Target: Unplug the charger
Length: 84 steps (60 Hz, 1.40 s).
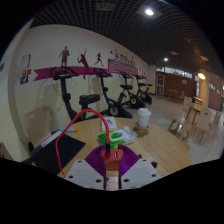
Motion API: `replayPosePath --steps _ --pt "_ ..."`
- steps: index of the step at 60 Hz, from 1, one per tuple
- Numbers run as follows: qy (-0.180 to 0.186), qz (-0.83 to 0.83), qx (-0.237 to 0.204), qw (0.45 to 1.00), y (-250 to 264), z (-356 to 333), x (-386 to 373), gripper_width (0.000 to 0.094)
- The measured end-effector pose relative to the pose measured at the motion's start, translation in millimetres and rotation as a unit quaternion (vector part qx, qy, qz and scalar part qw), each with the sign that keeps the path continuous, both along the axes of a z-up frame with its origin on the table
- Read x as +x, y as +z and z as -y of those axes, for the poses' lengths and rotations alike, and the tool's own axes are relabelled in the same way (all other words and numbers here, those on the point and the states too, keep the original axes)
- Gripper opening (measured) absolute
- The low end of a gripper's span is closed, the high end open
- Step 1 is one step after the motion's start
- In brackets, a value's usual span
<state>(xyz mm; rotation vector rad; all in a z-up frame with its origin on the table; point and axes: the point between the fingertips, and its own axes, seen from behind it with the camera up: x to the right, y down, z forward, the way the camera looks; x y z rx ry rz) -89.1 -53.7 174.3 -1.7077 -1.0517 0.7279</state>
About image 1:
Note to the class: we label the red charger block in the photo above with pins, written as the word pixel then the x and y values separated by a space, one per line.
pixel 112 160

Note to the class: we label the row of black exercise bikes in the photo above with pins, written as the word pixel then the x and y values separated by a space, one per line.
pixel 65 96

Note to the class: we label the group of wooden tables and chairs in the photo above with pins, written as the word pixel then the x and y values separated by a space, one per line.
pixel 200 120

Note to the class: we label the group of small wall posters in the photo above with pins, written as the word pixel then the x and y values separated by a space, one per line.
pixel 25 61

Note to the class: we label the brown round coaster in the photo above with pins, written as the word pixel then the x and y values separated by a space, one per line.
pixel 141 132

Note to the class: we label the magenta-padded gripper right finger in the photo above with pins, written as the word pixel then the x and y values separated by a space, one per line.
pixel 140 171

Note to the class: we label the white paper cup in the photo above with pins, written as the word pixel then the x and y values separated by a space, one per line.
pixel 144 118

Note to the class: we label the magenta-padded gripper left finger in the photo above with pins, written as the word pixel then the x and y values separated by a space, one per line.
pixel 85 173

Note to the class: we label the round glowing wall lamp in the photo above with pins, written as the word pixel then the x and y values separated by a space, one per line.
pixel 201 76

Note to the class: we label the small white box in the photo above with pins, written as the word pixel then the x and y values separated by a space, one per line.
pixel 109 123

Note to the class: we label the grey slim flat book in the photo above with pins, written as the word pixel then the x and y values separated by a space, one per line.
pixel 46 141

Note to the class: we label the green wet wipes pack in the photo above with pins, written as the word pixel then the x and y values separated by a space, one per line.
pixel 116 136

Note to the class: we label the black mouse pad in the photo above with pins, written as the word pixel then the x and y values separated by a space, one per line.
pixel 56 153

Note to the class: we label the blue and orange marker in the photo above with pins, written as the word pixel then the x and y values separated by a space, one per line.
pixel 68 129

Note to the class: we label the group of ceiling lights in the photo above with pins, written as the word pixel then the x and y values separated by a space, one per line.
pixel 149 12

